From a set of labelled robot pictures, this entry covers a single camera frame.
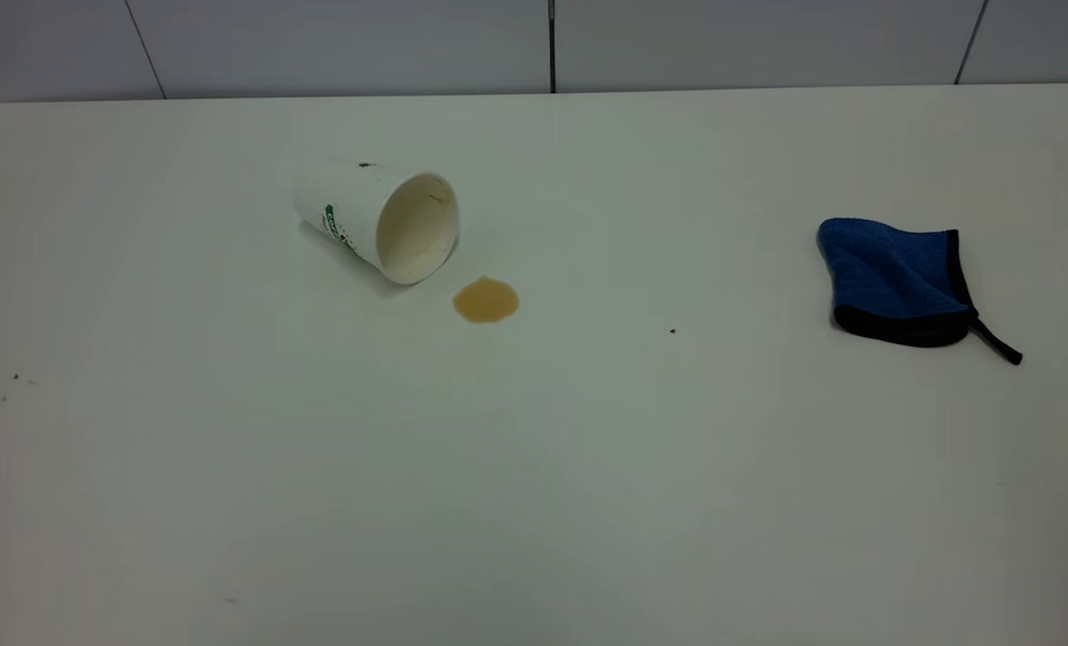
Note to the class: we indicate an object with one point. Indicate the white paper coffee cup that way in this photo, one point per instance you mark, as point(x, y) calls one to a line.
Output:
point(363, 215)

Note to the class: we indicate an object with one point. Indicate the brown coffee spill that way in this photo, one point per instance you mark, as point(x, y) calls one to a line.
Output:
point(485, 301)

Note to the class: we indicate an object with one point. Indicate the blue cloth with black trim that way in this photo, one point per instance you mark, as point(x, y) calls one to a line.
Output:
point(888, 274)

